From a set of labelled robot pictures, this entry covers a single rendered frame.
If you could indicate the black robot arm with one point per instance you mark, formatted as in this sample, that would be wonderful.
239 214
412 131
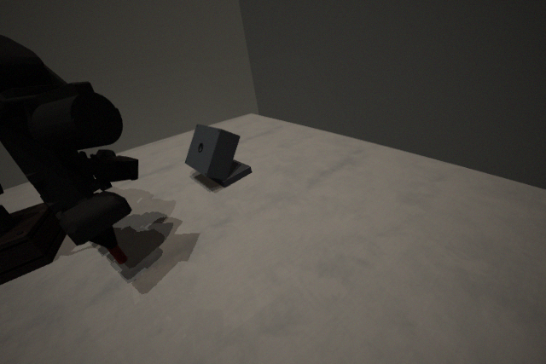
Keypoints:
42 116

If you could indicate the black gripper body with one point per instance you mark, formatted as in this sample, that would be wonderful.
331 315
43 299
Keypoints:
65 184

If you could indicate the dark grey sloped panel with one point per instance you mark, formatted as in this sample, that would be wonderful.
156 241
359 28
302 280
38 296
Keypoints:
211 153

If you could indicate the dark red peg with white band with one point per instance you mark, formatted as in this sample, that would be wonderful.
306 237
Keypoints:
119 256

